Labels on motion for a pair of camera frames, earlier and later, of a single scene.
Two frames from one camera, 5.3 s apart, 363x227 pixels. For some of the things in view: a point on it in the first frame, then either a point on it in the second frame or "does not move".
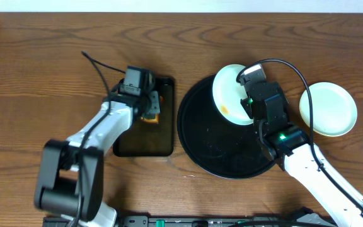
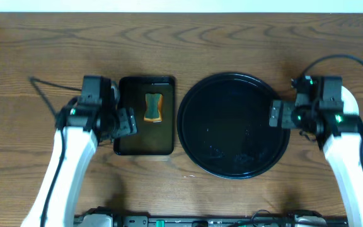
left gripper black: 154,103 to 126,122
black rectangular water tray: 151,139 does not move
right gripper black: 255,84 to 276,113
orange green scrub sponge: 151,117 does not move
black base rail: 209,221 does not move
